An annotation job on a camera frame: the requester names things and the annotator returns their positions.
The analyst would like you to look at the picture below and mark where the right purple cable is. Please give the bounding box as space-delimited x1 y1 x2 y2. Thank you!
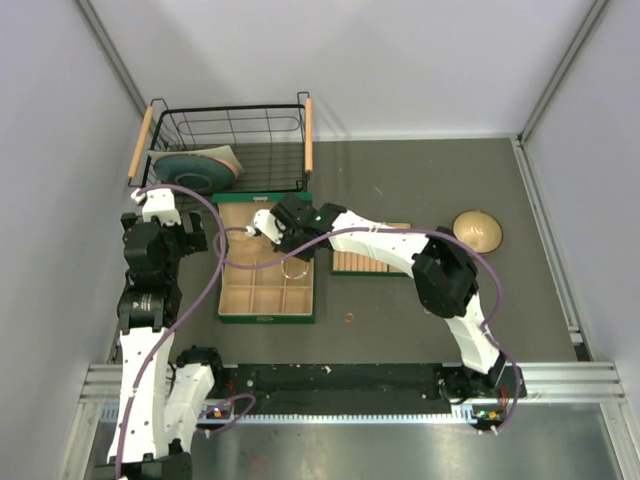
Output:
213 225 524 435

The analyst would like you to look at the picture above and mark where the pink plate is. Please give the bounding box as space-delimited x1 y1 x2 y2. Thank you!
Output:
218 145 244 179

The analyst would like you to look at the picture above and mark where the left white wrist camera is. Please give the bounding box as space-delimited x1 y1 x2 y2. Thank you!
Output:
130 188 182 226

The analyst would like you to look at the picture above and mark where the black wire basket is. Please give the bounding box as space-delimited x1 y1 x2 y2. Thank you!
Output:
127 91 314 200

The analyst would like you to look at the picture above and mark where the green jewelry tray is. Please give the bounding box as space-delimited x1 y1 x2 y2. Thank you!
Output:
331 251 408 277

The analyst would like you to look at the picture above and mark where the wooden bowl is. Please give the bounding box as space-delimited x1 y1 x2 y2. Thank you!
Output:
452 210 504 254

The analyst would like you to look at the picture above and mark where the silver bangle bracelet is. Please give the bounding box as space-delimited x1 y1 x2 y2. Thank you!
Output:
279 257 310 281

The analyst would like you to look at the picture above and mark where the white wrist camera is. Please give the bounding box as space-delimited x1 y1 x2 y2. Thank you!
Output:
130 188 182 226
246 209 283 245

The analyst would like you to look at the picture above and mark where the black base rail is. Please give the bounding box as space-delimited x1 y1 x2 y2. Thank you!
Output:
219 362 476 415

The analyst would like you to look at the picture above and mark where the teal ceramic plate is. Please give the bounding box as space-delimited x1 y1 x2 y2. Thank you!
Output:
153 154 237 194

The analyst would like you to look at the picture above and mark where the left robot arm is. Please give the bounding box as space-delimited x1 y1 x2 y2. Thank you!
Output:
93 212 227 479

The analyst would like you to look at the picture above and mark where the green jewelry box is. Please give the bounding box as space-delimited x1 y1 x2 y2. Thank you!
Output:
209 192 317 325

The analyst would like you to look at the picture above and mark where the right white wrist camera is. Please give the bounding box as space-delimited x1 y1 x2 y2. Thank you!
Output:
246 209 283 245

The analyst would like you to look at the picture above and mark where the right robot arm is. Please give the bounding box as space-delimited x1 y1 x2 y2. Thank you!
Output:
252 193 507 398

